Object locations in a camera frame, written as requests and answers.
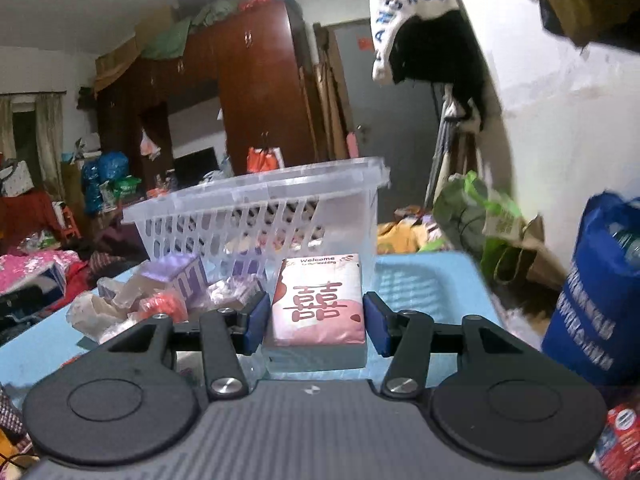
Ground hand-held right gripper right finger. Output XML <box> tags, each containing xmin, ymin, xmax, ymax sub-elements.
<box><xmin>363</xmin><ymin>291</ymin><xmax>543</xmax><ymax>397</ymax></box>

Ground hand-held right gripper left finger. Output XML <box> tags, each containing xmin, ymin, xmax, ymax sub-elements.
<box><xmin>95</xmin><ymin>292</ymin><xmax>272</xmax><ymax>401</ymax></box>

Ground pink tissue pack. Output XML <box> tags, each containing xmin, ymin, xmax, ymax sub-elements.
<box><xmin>263</xmin><ymin>253</ymin><xmax>369</xmax><ymax>372</ymax></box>

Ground clear plastic basket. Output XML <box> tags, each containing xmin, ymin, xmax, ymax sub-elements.
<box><xmin>122</xmin><ymin>156</ymin><xmax>391</xmax><ymax>283</ymax></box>

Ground purple clear wrapped packet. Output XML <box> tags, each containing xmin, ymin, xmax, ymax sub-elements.
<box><xmin>206</xmin><ymin>276</ymin><xmax>266</xmax><ymax>313</ymax></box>

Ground orange floral blanket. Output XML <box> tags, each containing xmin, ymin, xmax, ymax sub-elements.
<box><xmin>376</xmin><ymin>219</ymin><xmax>427</xmax><ymax>256</ymax></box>

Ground red wrapped snack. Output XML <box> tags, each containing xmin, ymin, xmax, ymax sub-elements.
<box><xmin>137</xmin><ymin>294</ymin><xmax>190</xmax><ymax>323</ymax></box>

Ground purple box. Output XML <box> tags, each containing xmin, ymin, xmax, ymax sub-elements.
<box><xmin>141</xmin><ymin>253</ymin><xmax>208</xmax><ymax>311</ymax></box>

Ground green plastic bag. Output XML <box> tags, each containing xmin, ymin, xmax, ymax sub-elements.
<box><xmin>432</xmin><ymin>171</ymin><xmax>524</xmax><ymax>281</ymax></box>

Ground orange white hanging bag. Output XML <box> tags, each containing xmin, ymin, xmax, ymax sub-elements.
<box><xmin>247</xmin><ymin>146</ymin><xmax>285</xmax><ymax>172</ymax></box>

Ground crumpled clear plastic wrapper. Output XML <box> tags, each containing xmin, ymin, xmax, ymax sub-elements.
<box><xmin>66</xmin><ymin>277</ymin><xmax>151</xmax><ymax>343</ymax></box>

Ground black television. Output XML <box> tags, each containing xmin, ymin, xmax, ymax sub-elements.
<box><xmin>172</xmin><ymin>147</ymin><xmax>221</xmax><ymax>186</ymax></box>

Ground brown paper bag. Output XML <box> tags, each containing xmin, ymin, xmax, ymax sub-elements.
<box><xmin>494</xmin><ymin>214</ymin><xmax>567</xmax><ymax>292</ymax></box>

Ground metal crutches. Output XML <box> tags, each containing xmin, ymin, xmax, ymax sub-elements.
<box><xmin>425</xmin><ymin>102</ymin><xmax>482</xmax><ymax>207</ymax></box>

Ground white plastic hanging bag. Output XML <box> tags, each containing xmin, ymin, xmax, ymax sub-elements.
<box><xmin>139</xmin><ymin>129</ymin><xmax>162</xmax><ymax>157</ymax></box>

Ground blue plastic bag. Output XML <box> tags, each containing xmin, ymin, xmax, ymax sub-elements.
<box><xmin>81</xmin><ymin>152</ymin><xmax>130</xmax><ymax>214</ymax></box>

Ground blue fabric bag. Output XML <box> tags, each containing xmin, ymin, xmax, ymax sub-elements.
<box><xmin>541</xmin><ymin>191</ymin><xmax>640</xmax><ymax>387</ymax></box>

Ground leaning wooden boards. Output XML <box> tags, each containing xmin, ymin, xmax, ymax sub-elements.
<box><xmin>312</xmin><ymin>22</ymin><xmax>352</xmax><ymax>162</ymax></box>

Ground pink bedding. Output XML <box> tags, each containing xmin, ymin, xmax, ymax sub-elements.
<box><xmin>0</xmin><ymin>250</ymin><xmax>87</xmax><ymax>297</ymax></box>

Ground brown wooden wardrobe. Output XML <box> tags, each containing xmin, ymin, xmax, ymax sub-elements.
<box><xmin>94</xmin><ymin>0</ymin><xmax>331</xmax><ymax>188</ymax></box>

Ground grey door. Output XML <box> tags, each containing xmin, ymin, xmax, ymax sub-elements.
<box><xmin>332</xmin><ymin>19</ymin><xmax>437</xmax><ymax>163</ymax></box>

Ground red patterned box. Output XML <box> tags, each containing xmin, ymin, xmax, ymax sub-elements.
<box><xmin>589</xmin><ymin>401</ymin><xmax>640</xmax><ymax>480</ymax></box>

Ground black hanging garment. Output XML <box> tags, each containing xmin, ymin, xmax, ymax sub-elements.
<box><xmin>390</xmin><ymin>9</ymin><xmax>490</xmax><ymax>132</ymax></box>

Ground patterned curtain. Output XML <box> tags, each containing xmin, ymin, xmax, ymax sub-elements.
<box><xmin>0</xmin><ymin>91</ymin><xmax>67</xmax><ymax>196</ymax></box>

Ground green cloth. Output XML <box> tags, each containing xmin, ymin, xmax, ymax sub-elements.
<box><xmin>141</xmin><ymin>0</ymin><xmax>240</xmax><ymax>61</ymax></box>

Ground brown hanging bag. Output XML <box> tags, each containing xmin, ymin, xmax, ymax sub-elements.
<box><xmin>531</xmin><ymin>0</ymin><xmax>640</xmax><ymax>52</ymax></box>

